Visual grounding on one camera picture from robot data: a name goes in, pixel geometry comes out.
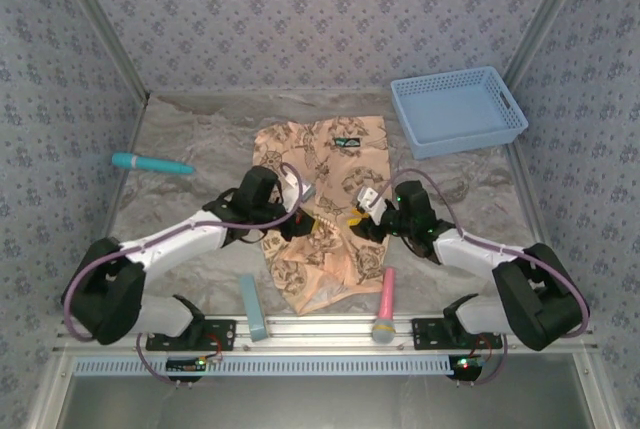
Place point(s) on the blue plastic basket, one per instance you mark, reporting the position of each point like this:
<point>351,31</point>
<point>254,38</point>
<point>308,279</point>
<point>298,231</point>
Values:
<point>450,104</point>

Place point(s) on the teal cylindrical wand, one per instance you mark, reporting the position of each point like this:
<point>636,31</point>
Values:
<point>150,163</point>

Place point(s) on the peach printed t-shirt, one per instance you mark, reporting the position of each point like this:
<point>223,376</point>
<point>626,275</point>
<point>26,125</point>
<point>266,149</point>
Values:
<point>325,159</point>

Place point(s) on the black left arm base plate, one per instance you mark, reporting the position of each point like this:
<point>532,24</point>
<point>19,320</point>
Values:
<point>220,334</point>

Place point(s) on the light blue board eraser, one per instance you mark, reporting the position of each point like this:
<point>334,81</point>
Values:
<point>254,306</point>

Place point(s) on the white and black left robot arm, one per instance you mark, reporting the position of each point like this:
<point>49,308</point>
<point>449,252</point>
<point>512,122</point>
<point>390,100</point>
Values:
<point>175,244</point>

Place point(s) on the grey metal front panel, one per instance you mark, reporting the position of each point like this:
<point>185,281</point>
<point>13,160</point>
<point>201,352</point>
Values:
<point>320,404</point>

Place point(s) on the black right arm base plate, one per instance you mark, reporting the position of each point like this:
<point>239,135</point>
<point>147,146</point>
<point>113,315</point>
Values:
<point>425,336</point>

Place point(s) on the pink toy microphone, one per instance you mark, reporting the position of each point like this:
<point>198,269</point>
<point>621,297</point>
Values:
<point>386,299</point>

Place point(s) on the aluminium front rail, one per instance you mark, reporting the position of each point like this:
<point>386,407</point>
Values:
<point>325,329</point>

